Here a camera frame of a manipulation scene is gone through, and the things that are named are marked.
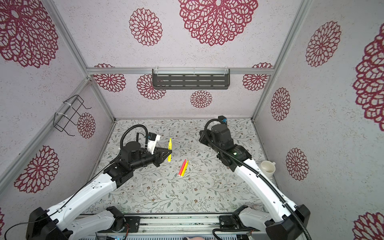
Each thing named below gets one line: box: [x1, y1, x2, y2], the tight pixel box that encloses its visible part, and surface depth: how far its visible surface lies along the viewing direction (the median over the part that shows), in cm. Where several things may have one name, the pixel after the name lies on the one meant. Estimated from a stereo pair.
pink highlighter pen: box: [178, 159, 187, 176], surface depth 96 cm
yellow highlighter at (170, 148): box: [168, 138, 173, 162], surface depth 73 cm
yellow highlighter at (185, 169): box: [181, 160, 190, 177], surface depth 94 cm
